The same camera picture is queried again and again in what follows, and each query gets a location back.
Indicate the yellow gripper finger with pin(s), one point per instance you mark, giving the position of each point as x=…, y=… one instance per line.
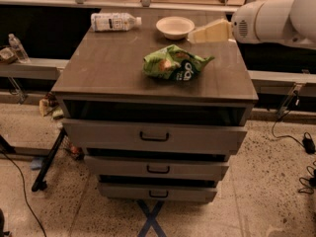
x=218, y=30

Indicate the white paper bowl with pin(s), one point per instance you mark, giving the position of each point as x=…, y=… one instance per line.
x=175, y=28

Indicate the grey drawer cabinet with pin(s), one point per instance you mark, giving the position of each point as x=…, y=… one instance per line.
x=104, y=81

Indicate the small standing water bottle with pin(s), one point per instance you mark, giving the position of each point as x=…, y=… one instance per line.
x=18, y=49

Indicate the snack bags on floor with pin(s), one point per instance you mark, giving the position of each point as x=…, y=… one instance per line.
x=48, y=106

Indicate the grey drawer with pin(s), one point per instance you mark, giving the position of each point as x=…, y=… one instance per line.
x=203, y=195
x=149, y=168
x=159, y=137

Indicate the grey side shelf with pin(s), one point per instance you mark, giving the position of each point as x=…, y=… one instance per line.
x=38, y=68

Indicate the green rice chip bag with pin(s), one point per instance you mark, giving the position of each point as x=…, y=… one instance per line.
x=174, y=64

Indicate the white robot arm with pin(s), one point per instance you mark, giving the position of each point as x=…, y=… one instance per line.
x=288, y=22

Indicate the middle grey drawer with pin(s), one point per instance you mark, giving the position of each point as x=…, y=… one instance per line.
x=149, y=168

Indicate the top grey drawer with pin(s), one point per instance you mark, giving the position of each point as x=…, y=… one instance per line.
x=159, y=137

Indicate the small brown object on shelf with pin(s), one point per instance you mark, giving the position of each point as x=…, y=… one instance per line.
x=7, y=55

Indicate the black table leg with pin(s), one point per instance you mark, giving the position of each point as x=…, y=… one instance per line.
x=40, y=182

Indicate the black power adapter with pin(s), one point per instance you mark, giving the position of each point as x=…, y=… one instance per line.
x=308, y=143

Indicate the lying white plastic bottle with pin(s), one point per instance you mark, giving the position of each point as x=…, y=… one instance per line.
x=114, y=22

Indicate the bottom grey drawer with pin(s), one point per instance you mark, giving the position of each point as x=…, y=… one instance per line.
x=203, y=195

